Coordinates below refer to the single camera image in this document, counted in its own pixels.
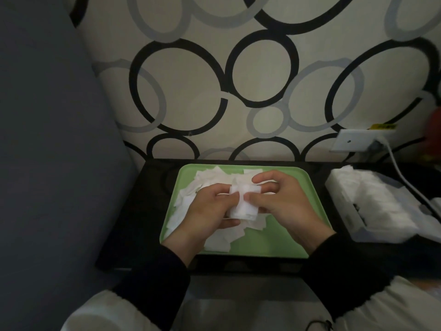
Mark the person's right forearm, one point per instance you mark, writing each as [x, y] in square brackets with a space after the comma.
[358, 293]

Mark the white wall socket plate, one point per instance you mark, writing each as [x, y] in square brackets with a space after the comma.
[351, 140]

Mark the green plastic tray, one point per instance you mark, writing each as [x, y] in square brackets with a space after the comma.
[275, 241]

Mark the red decoration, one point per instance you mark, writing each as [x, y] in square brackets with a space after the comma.
[434, 134]

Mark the yellow warning sticker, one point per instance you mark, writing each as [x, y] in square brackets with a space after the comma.
[382, 126]

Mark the person's left hand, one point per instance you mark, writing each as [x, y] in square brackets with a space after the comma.
[203, 220]

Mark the clear plastic box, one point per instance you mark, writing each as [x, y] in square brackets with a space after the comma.
[344, 206]

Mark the person's left forearm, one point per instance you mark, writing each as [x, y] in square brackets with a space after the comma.
[137, 296]

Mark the grey upholstered sofa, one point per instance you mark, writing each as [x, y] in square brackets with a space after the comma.
[51, 168]

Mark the person's right hand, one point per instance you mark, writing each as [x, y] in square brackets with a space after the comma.
[293, 206]

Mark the pile of white cotton pads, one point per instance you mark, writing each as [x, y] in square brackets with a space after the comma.
[193, 193]

